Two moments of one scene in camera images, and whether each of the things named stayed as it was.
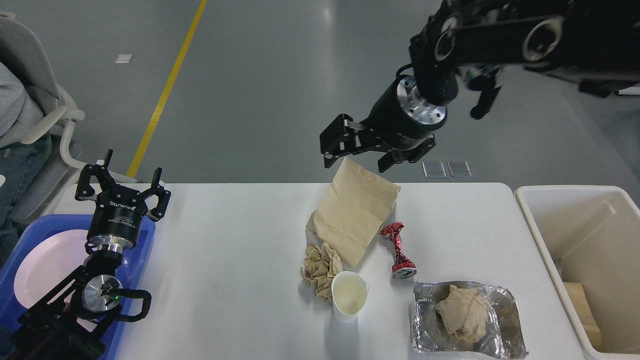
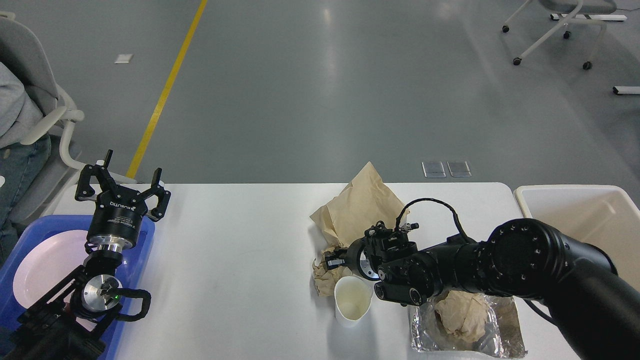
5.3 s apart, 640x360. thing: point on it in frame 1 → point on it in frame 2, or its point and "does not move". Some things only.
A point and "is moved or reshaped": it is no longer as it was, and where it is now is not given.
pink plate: x=49 y=262 does not move
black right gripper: x=402 y=120 → x=366 y=254
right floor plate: x=459 y=168 does not move
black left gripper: x=119 y=209 does not move
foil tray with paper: x=502 y=337 does not move
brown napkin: x=321 y=265 is moved or reshaped
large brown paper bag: x=358 y=203 is moved or reshaped
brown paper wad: x=465 y=312 does not move
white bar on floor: x=630 y=90 does not move
